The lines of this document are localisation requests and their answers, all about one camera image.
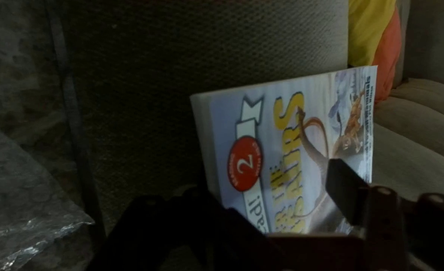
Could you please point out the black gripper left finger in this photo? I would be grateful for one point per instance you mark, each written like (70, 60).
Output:
(199, 196)

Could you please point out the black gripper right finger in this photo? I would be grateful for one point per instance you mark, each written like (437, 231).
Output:
(350, 193)

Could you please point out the illustrated magazine with yellow title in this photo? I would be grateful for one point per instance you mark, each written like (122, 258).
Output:
(291, 151)

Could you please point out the beige fabric sofa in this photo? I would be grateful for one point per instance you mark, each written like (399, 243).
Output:
(192, 65)

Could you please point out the orange cloth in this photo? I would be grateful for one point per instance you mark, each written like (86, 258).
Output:
(389, 54)

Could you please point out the yellow cloth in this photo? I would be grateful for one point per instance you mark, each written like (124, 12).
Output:
(369, 30)

